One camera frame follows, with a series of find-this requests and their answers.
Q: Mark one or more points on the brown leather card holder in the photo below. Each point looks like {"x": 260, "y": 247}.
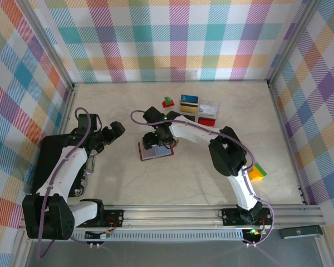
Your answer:
{"x": 156, "y": 153}

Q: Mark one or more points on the gold credit card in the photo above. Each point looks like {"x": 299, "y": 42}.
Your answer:
{"x": 189, "y": 109}

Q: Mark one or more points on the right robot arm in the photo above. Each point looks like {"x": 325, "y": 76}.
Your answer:
{"x": 239, "y": 189}

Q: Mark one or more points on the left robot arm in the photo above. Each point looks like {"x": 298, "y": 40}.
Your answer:
{"x": 61, "y": 172}

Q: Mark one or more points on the card box with blue top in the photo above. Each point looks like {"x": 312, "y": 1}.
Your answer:
{"x": 189, "y": 99}

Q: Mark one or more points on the red credit card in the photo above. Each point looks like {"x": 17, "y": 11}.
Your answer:
{"x": 206, "y": 121}

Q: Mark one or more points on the white credit card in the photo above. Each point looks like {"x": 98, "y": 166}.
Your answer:
{"x": 208, "y": 109}

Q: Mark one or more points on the clear plastic card tray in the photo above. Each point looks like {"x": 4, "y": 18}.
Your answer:
{"x": 211, "y": 101}

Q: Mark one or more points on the red and green toy block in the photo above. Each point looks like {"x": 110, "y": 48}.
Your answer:
{"x": 168, "y": 103}

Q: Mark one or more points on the black hard case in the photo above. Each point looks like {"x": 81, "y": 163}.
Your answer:
{"x": 48, "y": 150}

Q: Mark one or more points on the small electronics board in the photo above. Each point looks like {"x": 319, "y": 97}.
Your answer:
{"x": 104, "y": 236}
{"x": 254, "y": 231}

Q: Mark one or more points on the yellow and green toy block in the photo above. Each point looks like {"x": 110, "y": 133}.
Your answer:
{"x": 257, "y": 173}

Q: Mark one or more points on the black flat device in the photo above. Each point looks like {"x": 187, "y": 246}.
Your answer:
{"x": 300, "y": 232}

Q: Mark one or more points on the aluminium side rail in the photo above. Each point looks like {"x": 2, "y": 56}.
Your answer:
{"x": 288, "y": 139}
{"x": 68, "y": 107}

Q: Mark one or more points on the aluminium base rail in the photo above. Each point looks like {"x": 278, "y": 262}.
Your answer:
{"x": 169, "y": 215}

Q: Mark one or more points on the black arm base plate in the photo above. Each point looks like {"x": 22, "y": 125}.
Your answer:
{"x": 228, "y": 215}
{"x": 117, "y": 215}

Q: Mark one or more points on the aluminium frame post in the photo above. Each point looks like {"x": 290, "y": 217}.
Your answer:
{"x": 291, "y": 41}
{"x": 49, "y": 44}

